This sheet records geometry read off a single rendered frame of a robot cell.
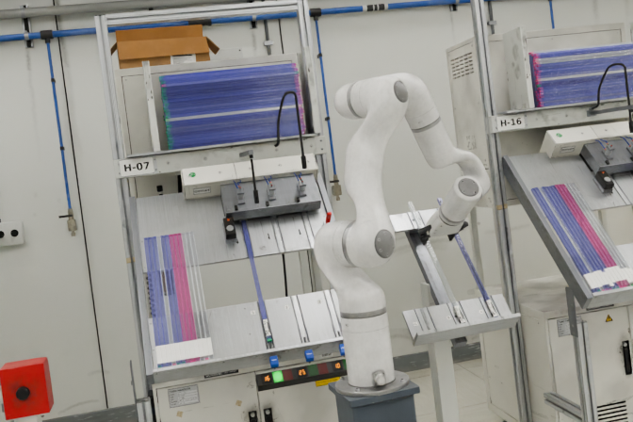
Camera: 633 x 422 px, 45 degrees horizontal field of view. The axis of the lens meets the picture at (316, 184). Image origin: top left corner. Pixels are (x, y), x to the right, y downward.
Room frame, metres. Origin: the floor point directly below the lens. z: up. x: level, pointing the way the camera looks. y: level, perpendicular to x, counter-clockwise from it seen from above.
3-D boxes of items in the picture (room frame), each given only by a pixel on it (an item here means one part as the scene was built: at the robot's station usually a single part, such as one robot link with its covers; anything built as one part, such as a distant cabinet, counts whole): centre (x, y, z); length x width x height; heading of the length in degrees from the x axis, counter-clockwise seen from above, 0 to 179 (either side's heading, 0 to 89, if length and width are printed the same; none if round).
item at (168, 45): (3.11, 0.44, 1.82); 0.68 x 0.30 x 0.20; 102
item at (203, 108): (2.84, 0.27, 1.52); 0.51 x 0.13 x 0.27; 102
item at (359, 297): (1.97, -0.06, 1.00); 0.19 x 0.12 x 0.24; 42
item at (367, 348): (1.94, -0.08, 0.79); 0.19 x 0.19 x 0.18
